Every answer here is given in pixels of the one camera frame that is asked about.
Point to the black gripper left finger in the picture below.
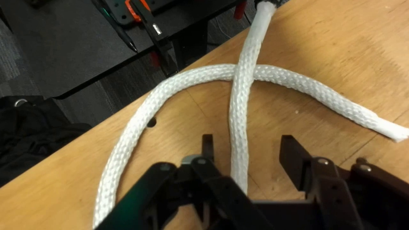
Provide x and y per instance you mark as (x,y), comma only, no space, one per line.
(220,202)

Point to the orange black clamp tool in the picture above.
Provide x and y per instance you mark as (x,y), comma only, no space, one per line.
(122,13)

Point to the black bag on floor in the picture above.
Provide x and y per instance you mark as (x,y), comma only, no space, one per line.
(30,129)

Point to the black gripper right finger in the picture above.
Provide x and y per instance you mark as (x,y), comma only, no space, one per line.
(323,187)

